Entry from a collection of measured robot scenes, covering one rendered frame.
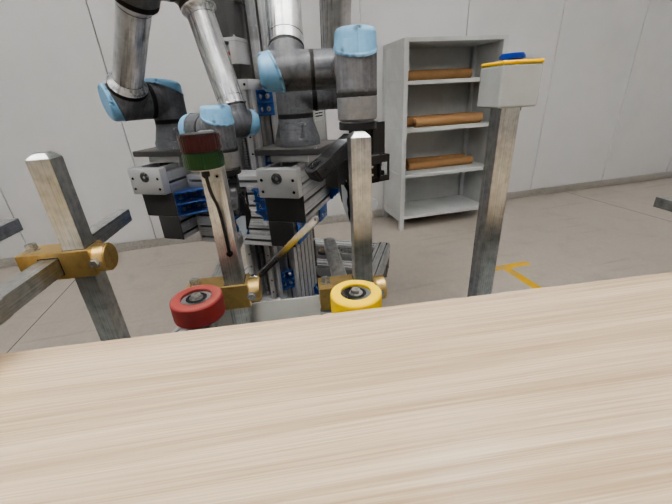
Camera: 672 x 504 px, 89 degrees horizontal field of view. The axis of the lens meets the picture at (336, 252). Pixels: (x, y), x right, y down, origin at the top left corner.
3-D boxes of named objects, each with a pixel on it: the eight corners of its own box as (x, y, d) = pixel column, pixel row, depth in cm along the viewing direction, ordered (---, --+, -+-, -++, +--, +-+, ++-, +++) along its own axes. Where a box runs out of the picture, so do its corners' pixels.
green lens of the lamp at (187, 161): (189, 164, 55) (186, 150, 54) (228, 161, 56) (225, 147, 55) (179, 171, 50) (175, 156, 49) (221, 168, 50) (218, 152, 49)
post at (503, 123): (461, 315, 80) (486, 107, 61) (481, 313, 81) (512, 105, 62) (470, 327, 76) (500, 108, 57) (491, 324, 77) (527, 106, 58)
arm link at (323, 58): (311, 51, 74) (312, 44, 64) (363, 48, 74) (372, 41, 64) (314, 91, 77) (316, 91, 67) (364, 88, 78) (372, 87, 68)
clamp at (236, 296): (196, 300, 70) (190, 278, 68) (263, 293, 71) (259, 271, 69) (189, 316, 65) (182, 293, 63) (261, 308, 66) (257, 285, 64)
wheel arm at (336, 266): (323, 250, 95) (322, 236, 93) (335, 249, 96) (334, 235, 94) (349, 358, 56) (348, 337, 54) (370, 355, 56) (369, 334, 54)
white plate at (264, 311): (204, 347, 75) (193, 308, 71) (322, 332, 77) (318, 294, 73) (203, 348, 74) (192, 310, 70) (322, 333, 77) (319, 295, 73)
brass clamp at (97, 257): (46, 269, 64) (35, 244, 62) (122, 261, 65) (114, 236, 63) (23, 285, 58) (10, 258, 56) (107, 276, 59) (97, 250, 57)
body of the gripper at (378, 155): (390, 183, 70) (390, 120, 65) (353, 190, 66) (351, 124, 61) (369, 177, 76) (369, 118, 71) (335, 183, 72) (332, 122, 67)
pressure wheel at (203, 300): (192, 339, 62) (176, 284, 57) (237, 333, 63) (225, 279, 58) (179, 371, 55) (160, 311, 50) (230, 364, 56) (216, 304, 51)
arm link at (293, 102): (278, 113, 119) (273, 69, 113) (317, 111, 119) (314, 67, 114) (275, 115, 108) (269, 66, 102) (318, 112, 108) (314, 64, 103)
